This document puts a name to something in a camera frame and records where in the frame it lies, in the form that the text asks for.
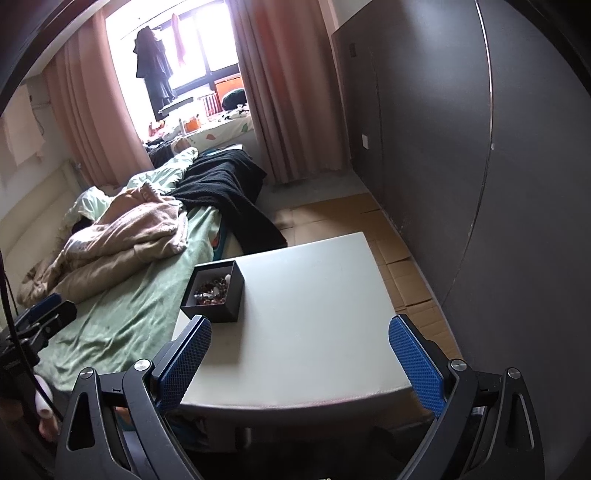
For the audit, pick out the person's left hand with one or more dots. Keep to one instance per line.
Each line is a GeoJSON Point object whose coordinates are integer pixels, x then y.
{"type": "Point", "coordinates": [48, 427]}

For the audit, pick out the red hanging garment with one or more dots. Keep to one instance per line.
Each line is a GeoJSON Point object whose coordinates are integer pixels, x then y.
{"type": "Point", "coordinates": [178, 41]}

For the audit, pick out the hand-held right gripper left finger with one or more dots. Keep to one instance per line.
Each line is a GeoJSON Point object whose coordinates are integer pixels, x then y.
{"type": "Point", "coordinates": [184, 364]}

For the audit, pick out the pink curtain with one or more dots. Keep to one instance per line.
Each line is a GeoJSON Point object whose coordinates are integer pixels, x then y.
{"type": "Point", "coordinates": [101, 115]}
{"type": "Point", "coordinates": [286, 92]}

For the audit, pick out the black knitted garment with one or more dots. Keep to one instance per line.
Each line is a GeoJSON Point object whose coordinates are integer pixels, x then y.
{"type": "Point", "coordinates": [221, 180]}

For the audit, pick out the printed white bedsheet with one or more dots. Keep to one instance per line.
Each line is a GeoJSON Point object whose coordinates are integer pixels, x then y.
{"type": "Point", "coordinates": [221, 131]}

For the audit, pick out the white radiator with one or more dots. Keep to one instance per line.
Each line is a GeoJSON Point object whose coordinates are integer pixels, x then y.
{"type": "Point", "coordinates": [208, 105]}

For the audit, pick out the beige cloth on wall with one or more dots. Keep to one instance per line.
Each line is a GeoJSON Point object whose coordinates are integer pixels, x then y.
{"type": "Point", "coordinates": [21, 129]}

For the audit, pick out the dark green round cushion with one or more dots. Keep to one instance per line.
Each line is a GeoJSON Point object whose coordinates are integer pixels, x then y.
{"type": "Point", "coordinates": [233, 98]}

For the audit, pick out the pink beige fleece blanket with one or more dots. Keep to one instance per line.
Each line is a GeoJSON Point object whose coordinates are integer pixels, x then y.
{"type": "Point", "coordinates": [120, 230]}

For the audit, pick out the green bed blanket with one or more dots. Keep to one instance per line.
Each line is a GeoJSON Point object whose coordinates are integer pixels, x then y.
{"type": "Point", "coordinates": [129, 314]}

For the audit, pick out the orange box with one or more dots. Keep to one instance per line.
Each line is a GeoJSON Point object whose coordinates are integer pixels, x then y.
{"type": "Point", "coordinates": [228, 85]}

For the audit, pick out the beige padded headboard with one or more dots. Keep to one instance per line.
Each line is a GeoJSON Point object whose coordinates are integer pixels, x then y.
{"type": "Point", "coordinates": [32, 203]}

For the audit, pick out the flattened cardboard sheets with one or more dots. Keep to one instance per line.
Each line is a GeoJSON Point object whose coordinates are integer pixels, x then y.
{"type": "Point", "coordinates": [351, 217]}

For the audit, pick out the dark brown wardrobe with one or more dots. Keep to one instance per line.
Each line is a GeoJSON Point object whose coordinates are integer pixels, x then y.
{"type": "Point", "coordinates": [461, 138]}

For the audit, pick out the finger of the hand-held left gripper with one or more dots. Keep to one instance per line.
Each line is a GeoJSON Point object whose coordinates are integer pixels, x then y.
{"type": "Point", "coordinates": [44, 305]}
{"type": "Point", "coordinates": [55, 318]}

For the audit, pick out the white low table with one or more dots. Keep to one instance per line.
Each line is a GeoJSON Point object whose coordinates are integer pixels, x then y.
{"type": "Point", "coordinates": [300, 300]}

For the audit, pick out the dark hanging clothes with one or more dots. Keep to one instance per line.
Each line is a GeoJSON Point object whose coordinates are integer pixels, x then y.
{"type": "Point", "coordinates": [152, 64]}

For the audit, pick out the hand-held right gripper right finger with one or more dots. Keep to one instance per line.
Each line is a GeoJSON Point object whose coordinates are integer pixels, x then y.
{"type": "Point", "coordinates": [415, 364]}

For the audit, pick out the window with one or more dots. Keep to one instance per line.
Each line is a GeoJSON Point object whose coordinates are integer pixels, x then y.
{"type": "Point", "coordinates": [203, 37]}

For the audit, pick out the black box with white lining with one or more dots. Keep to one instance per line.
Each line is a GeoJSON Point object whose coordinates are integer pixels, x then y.
{"type": "Point", "coordinates": [231, 304]}

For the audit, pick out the white wall switch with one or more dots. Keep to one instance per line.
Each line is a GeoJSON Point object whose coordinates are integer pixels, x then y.
{"type": "Point", "coordinates": [365, 141]}

